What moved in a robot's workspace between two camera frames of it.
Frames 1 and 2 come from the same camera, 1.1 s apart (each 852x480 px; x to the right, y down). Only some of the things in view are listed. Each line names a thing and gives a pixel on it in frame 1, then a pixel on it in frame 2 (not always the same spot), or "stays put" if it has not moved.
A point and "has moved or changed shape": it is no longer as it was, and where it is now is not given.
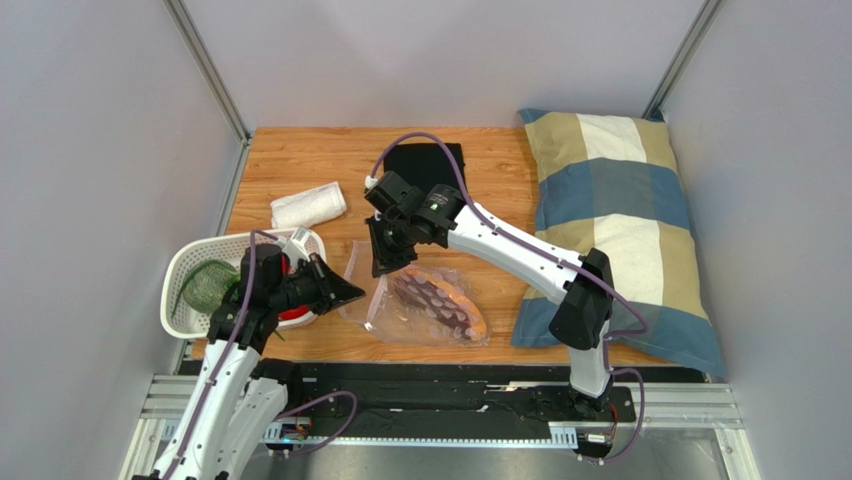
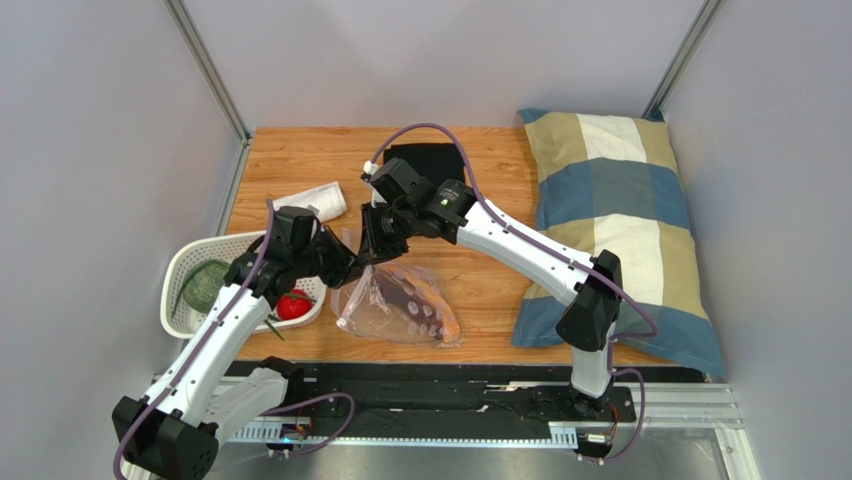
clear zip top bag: [415, 303] has moved or changed shape
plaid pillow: [615, 183] stays put
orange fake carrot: [440, 298] to [413, 296]
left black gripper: [332, 290] to [341, 272]
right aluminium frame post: [682, 55] stays put
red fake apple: [289, 313] stays put
